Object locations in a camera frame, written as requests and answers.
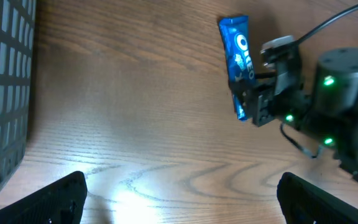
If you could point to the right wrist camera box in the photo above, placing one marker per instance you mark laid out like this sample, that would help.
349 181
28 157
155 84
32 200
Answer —
277 43

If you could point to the grey plastic mesh basket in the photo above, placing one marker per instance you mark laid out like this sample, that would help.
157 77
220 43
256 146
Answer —
17 28

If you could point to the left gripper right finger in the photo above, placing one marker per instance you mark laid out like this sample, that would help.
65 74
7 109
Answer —
303 202

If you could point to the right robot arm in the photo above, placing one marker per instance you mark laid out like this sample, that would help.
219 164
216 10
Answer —
328 114

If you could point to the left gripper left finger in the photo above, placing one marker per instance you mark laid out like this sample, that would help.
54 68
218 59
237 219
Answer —
60 202

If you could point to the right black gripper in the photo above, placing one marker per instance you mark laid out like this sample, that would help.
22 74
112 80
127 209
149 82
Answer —
281 95

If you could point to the blue Oreo cookie pack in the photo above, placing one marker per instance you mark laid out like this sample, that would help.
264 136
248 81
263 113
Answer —
234 32

